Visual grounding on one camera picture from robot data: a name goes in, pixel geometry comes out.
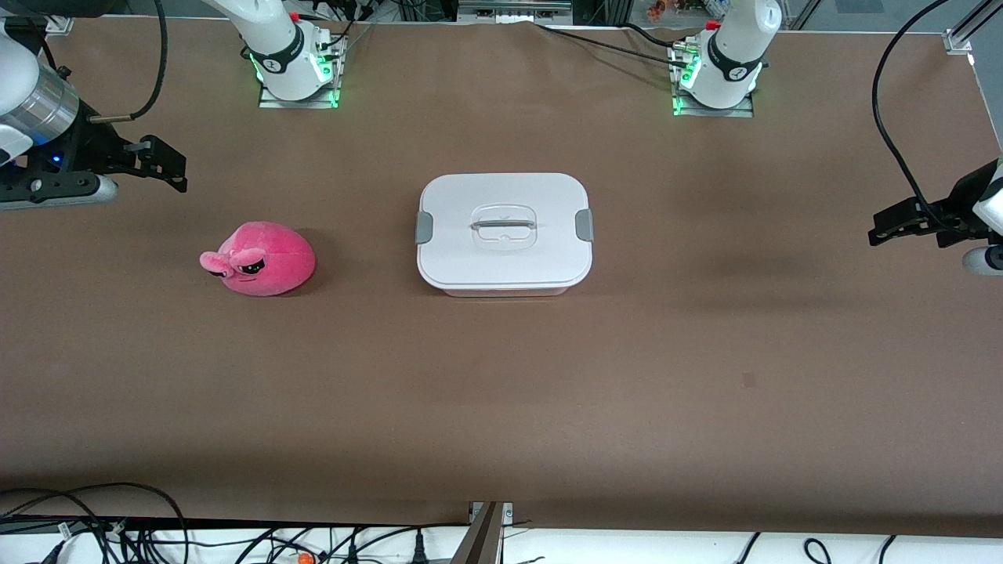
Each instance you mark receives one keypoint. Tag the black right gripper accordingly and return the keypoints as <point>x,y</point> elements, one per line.
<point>88,144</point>

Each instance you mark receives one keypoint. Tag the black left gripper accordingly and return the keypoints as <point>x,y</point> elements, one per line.
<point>961,196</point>

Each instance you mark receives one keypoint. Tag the pink plush toy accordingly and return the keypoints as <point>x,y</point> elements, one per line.
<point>270,262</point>

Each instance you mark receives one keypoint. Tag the white lid with grey clips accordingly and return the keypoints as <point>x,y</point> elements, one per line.
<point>501,262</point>

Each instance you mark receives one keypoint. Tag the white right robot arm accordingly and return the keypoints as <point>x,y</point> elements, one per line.
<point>274,39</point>

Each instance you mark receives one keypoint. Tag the translucent pink plastic box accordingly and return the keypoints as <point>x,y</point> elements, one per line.
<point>505,291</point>

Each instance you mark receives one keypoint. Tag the small colourful figures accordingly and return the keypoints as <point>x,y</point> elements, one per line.
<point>658,9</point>

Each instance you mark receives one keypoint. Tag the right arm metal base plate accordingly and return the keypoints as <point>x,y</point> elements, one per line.
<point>298,104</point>

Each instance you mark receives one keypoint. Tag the small metal corner bracket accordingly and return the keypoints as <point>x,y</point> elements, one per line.
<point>59,25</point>

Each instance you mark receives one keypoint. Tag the aluminium profile with bracket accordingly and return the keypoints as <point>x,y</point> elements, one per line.
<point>975,17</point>

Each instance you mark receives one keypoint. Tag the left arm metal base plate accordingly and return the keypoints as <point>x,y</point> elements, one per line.
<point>713,113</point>

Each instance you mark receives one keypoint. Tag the aluminium profile post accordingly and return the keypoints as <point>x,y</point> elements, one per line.
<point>482,540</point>

